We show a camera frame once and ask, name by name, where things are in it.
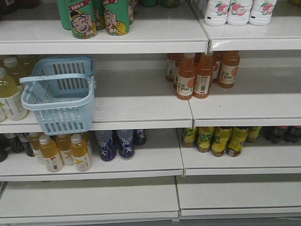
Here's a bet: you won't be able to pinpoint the dark tea bottle right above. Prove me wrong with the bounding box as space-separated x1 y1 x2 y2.
18 133 35 157

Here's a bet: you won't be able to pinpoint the orange juice bottle right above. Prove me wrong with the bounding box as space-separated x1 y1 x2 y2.
218 50 240 89

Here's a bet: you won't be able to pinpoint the white peach drink bottle right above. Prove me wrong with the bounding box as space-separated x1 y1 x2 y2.
248 0 277 26

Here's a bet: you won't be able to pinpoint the orange juice bottle front middle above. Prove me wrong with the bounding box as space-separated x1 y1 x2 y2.
193 53 213 99

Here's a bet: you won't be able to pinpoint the orange juice bottle rear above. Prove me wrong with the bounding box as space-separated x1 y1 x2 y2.
166 53 180 82

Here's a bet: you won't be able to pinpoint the pale yellow drink bottle left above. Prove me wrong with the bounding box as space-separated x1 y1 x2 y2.
0 67 27 121

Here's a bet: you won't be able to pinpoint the dark tea bottle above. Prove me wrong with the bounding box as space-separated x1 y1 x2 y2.
4 133 24 153
0 134 11 162
18 133 35 157

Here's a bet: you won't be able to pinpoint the green cartoon can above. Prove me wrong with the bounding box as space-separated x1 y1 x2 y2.
103 0 129 36
56 0 96 39

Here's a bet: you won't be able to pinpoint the yellow vitamin drink bottle front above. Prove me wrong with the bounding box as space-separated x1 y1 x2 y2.
70 134 91 171

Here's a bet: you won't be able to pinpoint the orange juice bottle front left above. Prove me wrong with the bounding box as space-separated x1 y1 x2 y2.
176 53 196 100

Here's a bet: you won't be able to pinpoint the dark tea bottle middle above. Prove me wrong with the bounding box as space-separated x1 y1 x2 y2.
4 133 24 153

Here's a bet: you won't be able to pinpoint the blue sports drink bottle middle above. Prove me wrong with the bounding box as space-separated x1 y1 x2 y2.
117 129 135 159

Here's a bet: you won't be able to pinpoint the white peach drink bottle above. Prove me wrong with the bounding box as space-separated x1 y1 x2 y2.
227 0 253 26
204 0 230 26
248 0 277 26

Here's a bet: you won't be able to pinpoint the pale yellow drink bottle right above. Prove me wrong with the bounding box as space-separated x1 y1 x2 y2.
3 56 27 93

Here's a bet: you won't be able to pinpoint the green cartoon can right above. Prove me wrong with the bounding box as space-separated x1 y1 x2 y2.
103 0 129 36

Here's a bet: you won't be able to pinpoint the dark tea bottle left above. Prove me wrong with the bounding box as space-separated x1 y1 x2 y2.
0 134 11 162

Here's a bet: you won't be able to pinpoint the yellow vitamin drink bottle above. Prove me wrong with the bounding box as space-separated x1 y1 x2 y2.
70 134 91 171
56 134 74 165
39 135 63 172

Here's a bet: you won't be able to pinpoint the blue sports drink bottle right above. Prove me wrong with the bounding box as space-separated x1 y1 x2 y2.
134 129 146 146

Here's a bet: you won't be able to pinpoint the yellow lemon tea bottle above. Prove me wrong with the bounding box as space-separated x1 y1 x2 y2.
211 127 232 157
226 126 248 157
197 127 215 153
246 126 262 143
182 128 198 147

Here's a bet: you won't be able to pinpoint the white store shelving unit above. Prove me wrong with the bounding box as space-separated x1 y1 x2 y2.
0 0 301 226

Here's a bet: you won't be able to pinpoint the cola bottle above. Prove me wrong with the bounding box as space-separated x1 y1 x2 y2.
284 126 301 143
263 126 289 144

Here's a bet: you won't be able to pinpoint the white peach drink bottle middle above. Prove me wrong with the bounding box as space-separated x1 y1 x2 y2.
227 0 253 26

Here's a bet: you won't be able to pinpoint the light blue plastic basket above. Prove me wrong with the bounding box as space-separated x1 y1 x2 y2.
19 56 96 136

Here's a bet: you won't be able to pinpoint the green cartoon can left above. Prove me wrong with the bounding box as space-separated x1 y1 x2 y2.
56 0 96 39

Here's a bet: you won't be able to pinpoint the orange juice bottle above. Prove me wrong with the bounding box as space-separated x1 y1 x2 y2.
193 53 213 99
176 53 196 100
166 53 180 82
218 50 240 89

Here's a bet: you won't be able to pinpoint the white peach drink bottle left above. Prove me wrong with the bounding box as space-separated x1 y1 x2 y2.
204 0 230 26

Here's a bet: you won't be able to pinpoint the pale yellow drink bottle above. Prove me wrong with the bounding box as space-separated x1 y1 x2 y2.
3 56 27 93
0 67 27 121

